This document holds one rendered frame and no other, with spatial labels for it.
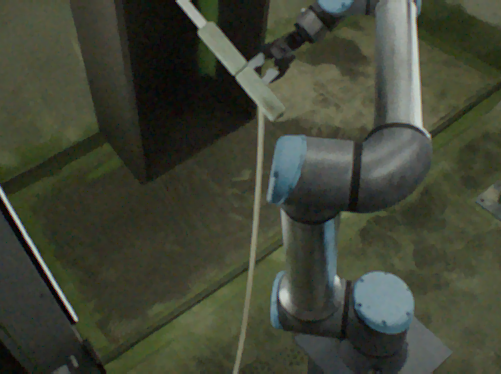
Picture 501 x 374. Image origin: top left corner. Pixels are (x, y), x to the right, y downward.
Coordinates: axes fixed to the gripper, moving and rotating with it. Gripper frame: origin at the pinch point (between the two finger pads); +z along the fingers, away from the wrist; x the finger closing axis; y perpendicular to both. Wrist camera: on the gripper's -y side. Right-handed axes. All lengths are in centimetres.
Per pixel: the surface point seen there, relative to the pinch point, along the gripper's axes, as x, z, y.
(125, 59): 30.8, 25.1, 12.2
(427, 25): -35, -83, 223
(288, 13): 29, -21, 206
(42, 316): -12, 83, -19
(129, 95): 24.1, 35.0, 23.2
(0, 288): 1, 76, -33
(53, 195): 31, 129, 106
